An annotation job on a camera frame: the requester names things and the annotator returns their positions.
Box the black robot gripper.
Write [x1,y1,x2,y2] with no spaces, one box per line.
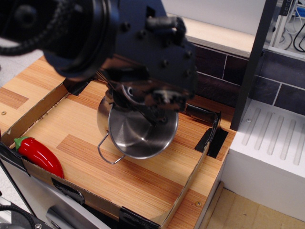
[100,0,197,119]

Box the stainless steel pot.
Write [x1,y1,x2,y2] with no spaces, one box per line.
[97,97,179,165]

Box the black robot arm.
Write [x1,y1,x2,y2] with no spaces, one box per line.
[0,0,197,122]

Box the cardboard fence with black tape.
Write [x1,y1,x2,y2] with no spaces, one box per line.
[0,78,234,229]

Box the white dish drainer block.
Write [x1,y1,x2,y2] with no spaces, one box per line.
[221,100,305,220]

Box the red toy chili pepper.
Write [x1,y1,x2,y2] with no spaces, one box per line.
[14,136,64,178]

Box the dark grey vertical post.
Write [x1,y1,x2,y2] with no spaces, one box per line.
[230,0,277,131]

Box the black cable loop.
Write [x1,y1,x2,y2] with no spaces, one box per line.
[0,0,79,57]

